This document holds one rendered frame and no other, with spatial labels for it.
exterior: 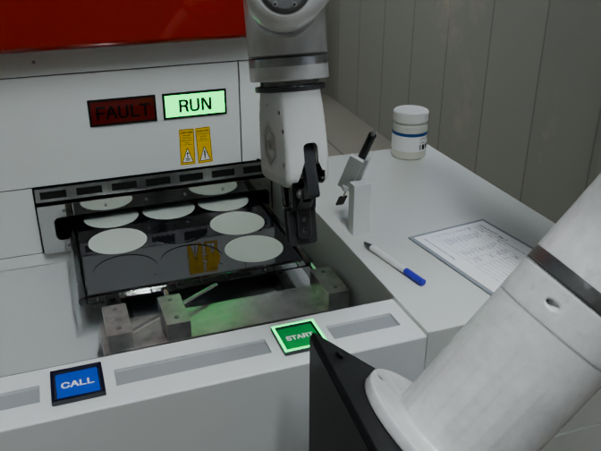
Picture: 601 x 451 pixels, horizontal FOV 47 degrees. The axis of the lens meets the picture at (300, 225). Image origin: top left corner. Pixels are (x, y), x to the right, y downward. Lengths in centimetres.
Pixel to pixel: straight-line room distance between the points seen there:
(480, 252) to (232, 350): 42
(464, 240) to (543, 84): 211
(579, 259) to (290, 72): 33
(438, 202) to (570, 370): 66
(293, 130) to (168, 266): 51
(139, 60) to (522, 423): 91
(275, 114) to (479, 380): 33
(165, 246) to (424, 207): 45
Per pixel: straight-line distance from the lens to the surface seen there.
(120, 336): 99
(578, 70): 299
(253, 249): 120
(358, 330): 89
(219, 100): 132
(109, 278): 115
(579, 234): 62
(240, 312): 106
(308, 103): 71
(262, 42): 72
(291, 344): 84
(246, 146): 136
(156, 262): 117
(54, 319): 122
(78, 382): 82
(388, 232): 111
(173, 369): 83
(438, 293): 96
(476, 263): 104
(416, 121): 140
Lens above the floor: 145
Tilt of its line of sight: 26 degrees down
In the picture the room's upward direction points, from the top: straight up
